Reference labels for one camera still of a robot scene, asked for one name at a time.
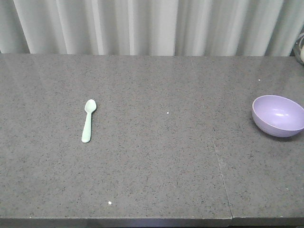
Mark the light green plastic spoon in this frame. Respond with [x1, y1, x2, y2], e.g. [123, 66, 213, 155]
[81, 99, 97, 143]

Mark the purple plastic bowl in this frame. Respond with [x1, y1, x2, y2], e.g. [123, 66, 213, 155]
[252, 95, 304, 138]

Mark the white pleated curtain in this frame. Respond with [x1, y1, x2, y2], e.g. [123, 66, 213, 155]
[0, 0, 304, 56]

